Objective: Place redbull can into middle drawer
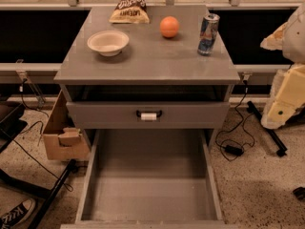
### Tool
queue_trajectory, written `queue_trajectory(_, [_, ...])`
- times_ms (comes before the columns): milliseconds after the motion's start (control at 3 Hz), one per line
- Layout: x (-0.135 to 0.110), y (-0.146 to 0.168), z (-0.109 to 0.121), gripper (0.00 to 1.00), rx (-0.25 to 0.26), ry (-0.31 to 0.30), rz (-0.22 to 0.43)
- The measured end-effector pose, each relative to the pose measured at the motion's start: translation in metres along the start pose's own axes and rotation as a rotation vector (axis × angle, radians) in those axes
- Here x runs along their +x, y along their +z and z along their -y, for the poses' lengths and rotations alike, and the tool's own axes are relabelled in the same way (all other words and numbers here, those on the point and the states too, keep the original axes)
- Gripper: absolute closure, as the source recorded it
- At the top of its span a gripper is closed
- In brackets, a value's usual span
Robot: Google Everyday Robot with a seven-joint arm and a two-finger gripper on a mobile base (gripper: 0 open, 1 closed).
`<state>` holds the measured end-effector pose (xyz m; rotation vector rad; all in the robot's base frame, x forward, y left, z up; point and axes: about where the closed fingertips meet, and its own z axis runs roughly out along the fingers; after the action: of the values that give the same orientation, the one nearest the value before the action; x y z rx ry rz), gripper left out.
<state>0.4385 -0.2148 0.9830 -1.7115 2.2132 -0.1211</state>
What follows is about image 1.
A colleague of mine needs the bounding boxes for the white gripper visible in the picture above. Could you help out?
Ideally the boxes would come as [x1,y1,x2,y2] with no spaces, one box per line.
[260,22,305,129]

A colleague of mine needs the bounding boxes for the open grey middle drawer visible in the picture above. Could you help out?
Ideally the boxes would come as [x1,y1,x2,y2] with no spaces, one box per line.
[60,129,238,229]

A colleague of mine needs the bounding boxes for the grey drawer cabinet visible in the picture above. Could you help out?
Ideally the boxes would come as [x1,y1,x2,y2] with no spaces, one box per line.
[54,6,239,144]

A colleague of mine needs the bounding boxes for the black and white sneaker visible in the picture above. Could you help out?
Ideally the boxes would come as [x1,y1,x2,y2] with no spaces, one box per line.
[0,198,36,229]

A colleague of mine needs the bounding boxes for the white paper bowl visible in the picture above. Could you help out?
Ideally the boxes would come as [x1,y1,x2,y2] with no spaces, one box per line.
[87,31,130,57]

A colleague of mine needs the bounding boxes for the brown chip bag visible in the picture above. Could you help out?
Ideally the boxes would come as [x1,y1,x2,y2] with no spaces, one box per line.
[109,0,150,24]

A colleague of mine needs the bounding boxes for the black cable left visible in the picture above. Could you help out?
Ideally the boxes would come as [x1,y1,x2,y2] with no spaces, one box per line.
[0,79,74,193]

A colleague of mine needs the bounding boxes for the closed grey upper drawer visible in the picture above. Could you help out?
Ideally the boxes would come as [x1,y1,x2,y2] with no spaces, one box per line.
[67,102,229,129]

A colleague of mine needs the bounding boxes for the red bull can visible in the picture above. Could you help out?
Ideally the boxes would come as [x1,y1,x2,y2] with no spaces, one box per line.
[197,13,220,55]

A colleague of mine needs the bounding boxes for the black stand bar left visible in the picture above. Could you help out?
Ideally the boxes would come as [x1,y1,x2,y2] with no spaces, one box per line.
[28,159,76,229]

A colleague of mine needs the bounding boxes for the orange ball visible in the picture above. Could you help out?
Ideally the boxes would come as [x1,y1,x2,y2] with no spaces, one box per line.
[159,16,179,38]

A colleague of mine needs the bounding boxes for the black and white drawer handle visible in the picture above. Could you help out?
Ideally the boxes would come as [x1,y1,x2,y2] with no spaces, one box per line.
[136,111,162,121]

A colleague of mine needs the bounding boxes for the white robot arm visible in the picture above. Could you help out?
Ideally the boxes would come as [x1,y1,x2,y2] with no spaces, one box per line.
[260,4,305,129]

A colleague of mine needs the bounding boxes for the black floor stand leg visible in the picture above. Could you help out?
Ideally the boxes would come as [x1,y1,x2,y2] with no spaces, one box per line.
[247,101,287,157]

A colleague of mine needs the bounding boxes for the cardboard box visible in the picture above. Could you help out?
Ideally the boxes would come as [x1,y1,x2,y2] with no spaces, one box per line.
[42,92,91,161]

